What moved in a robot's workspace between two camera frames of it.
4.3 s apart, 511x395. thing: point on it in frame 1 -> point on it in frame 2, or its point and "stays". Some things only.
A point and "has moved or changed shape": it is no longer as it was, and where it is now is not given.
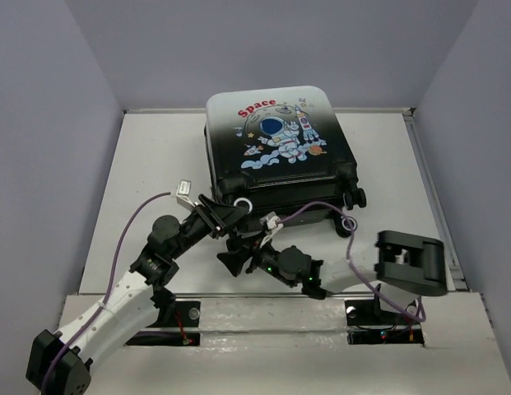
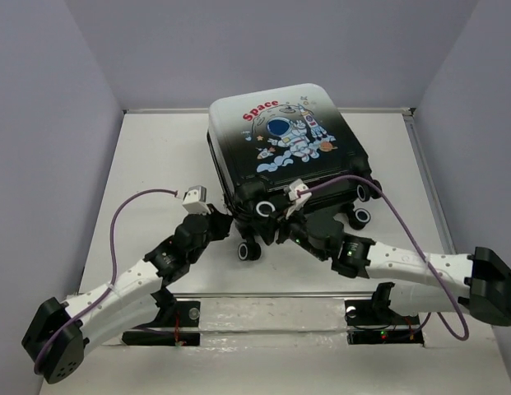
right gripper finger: (234, 260) -> (285, 230)
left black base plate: (178, 313) stays
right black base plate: (366, 323) stays
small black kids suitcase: (281, 149) has moved or changed shape
